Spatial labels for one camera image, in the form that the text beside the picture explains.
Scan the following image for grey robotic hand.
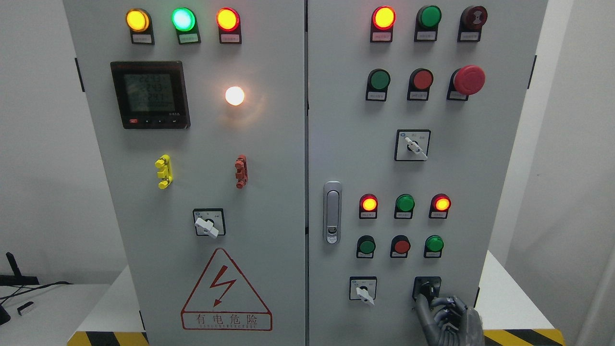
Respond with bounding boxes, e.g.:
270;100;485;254
416;294;485;346

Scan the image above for black rotary knob switch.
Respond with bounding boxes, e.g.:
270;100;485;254
412;276;442;303

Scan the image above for white table with hazard stripes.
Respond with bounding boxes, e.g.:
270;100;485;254
68;253;566;346

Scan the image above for green push button lower right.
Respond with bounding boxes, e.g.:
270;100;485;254
423;235;444;259

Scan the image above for green push button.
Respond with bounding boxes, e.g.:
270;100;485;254
356;235;376;259
365;68;391;101
423;235;444;259

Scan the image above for red push button lower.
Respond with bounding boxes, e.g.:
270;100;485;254
390;235;411;258

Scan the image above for red push button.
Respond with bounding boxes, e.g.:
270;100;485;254
390;235;411;258
406;68;433;101

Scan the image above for green push button lower left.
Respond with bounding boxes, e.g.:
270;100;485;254
356;235;376;259

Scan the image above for red indicator middle right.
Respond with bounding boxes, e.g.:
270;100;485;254
429;193;452;219

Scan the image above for green indicator middle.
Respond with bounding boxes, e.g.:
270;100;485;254
394;194;416;219

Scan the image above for red lit indicator middle left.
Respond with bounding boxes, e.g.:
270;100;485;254
358;194;378;219

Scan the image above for grey electrical cabinet right door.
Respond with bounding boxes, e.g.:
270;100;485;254
307;0;548;346

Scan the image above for grey electrical cabinet door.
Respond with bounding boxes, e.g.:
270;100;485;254
63;0;306;346
307;0;548;346

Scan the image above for red electric hazard warning sticker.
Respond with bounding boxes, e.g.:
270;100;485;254
181;248;273;331

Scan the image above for red emergency stop mushroom button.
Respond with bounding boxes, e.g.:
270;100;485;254
446;65;486;101

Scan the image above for red push button upper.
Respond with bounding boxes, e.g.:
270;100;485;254
406;68;433;101

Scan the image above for green push button upper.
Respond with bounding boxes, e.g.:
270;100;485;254
365;68;391;101

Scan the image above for red terminal connector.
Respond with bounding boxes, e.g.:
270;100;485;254
234;155;248;190

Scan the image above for dark red buzzer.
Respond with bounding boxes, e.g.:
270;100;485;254
457;6;488;42

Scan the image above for green indicator top right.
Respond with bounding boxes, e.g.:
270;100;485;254
414;5;442;42

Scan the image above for red lit indicator top right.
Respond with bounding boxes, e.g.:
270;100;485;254
370;6;397;42

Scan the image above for white glowing lamp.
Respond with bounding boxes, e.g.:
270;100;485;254
224;86;246;107

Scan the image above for yellow terminal connector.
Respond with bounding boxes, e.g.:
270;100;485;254
155;155;173;190

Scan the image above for grey electrical cabinet left door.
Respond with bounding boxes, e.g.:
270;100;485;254
63;0;306;346

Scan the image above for red lit indicator light left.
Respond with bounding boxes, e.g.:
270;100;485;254
217;7;242;44

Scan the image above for black digital power meter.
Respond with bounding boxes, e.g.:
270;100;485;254
110;61;191;129

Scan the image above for green lit indicator light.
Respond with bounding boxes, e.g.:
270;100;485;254
171;7;201;45

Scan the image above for small white black adapter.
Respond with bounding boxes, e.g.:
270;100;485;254
17;301;35;317

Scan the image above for yellow indicator light top left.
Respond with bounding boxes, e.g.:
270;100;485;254
125;8;155;45

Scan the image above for black object at left edge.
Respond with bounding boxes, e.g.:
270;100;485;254
0;305;11;325

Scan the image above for black device with antenna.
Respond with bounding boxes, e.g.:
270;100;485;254
0;252;40;285

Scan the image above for white selector switch lower right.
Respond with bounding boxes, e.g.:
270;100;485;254
349;276;377;307

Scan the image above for white selector switch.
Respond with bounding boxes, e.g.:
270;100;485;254
349;276;377;307
394;129;431;161

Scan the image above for silver door handle lock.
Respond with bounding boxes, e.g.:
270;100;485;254
323;180;342;245

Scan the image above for white selector switch upper right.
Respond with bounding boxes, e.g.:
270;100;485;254
394;129;431;161

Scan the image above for white selector switch left door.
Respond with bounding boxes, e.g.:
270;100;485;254
193;208;226;239

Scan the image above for black cable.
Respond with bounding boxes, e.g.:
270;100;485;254
0;281;74;302

